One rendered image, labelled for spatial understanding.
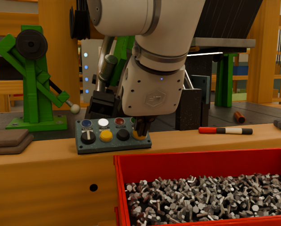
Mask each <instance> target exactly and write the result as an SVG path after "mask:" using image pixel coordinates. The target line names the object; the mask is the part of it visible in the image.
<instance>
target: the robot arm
mask: <svg viewBox="0 0 281 226"><path fill-rule="evenodd" d="M86 1H87V4H88V9H89V13H90V18H91V20H92V23H93V25H94V27H95V28H96V30H97V31H98V32H99V33H101V34H103V35H106V36H112V37H120V36H132V35H135V41H134V46H133V48H132V56H131V58H130V60H129V62H128V65H127V68H126V70H125V74H124V77H123V81H122V85H121V91H120V99H121V101H120V103H119V105H118V107H117V108H118V112H119V113H120V114H125V115H128V116H132V117H133V118H134V131H137V134H138V137H140V136H146V135H147V131H148V130H149V129H150V126H151V123H152V122H154V121H155V119H156V117H157V116H159V115H164V114H171V113H173V112H175V111H176V109H177V107H178V104H179V100H180V97H181V93H182V88H183V83H184V76H185V65H184V63H185V61H186V57H187V54H188V51H189V49H190V45H191V42H192V39H193V37H194V34H195V30H196V27H197V24H198V22H199V18H200V15H201V12H202V10H203V6H204V3H205V0H86Z"/></svg>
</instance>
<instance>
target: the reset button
mask: <svg viewBox="0 0 281 226"><path fill-rule="evenodd" d="M100 138H101V139H102V140H103V141H110V140H111V139H112V133H111V132H110V131H108V130H104V131H102V132H101V133H100Z"/></svg>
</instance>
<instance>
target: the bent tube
mask: <svg viewBox="0 0 281 226"><path fill-rule="evenodd" d="M114 38H115V37H112V36H105V37H104V41H103V44H102V47H101V51H100V55H99V60H98V66H97V74H96V85H95V91H100V92H104V93H105V86H106V83H103V82H101V81H100V80H99V79H98V75H99V73H100V72H101V69H102V67H103V64H104V61H105V60H104V58H105V56H106V55H109V54H110V50H111V47H112V44H113V41H114Z"/></svg>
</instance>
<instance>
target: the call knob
mask: <svg viewBox="0 0 281 226"><path fill-rule="evenodd" d="M82 140H83V142H85V143H91V142H93V141H94V140H95V134H94V133H93V132H92V131H89V130H88V131H85V132H84V133H83V134H82Z"/></svg>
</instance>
